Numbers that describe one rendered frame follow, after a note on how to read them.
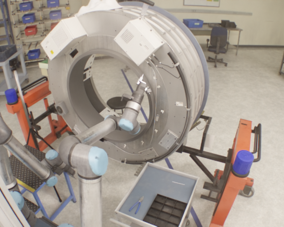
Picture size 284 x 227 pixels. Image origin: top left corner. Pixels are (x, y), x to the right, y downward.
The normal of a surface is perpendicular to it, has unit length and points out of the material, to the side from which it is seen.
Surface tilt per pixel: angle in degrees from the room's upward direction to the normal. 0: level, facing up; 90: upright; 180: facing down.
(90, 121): 36
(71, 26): 55
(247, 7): 90
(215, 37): 99
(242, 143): 0
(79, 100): 70
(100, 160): 83
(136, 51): 90
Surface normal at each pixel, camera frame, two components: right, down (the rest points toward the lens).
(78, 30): 0.74, -0.30
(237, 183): -0.43, 0.47
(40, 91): 0.90, 0.22
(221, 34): -0.26, 0.62
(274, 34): 0.25, 0.51
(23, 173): 0.00, -0.85
